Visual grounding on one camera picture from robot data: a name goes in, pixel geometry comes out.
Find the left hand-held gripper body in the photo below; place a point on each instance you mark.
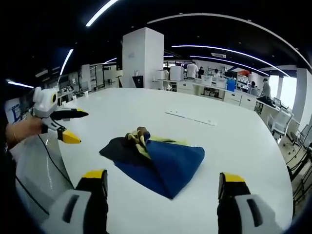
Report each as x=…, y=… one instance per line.
x=44, y=102

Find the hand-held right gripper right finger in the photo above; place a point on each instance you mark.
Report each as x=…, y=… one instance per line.
x=243, y=214

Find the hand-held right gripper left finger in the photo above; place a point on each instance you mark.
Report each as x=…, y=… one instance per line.
x=73, y=214

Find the blue and black garment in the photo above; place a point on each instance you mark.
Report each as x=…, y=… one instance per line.
x=168, y=158

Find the person's left hand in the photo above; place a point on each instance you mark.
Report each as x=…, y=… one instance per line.
x=29, y=128

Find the black standing sign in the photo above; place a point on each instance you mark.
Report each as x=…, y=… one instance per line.
x=138, y=81

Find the white square pillar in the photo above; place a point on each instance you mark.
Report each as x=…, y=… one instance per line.
x=143, y=61

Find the white box appliance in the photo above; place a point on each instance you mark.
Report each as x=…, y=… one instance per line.
x=176, y=72

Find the long white counter cabinets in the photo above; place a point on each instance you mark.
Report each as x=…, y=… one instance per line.
x=209, y=91

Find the blue container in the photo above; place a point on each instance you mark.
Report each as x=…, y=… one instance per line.
x=230, y=85

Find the white storage crate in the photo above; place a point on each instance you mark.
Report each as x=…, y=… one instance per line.
x=206, y=80

